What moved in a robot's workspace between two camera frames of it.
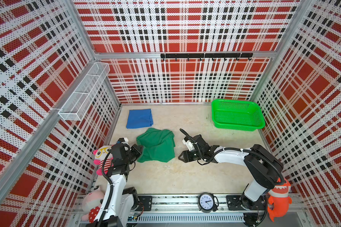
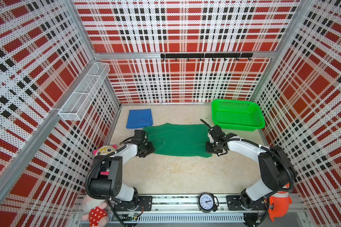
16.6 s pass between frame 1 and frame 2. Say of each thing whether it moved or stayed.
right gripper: moved
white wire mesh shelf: stayed
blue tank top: stayed
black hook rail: stayed
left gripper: moved
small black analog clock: stayed
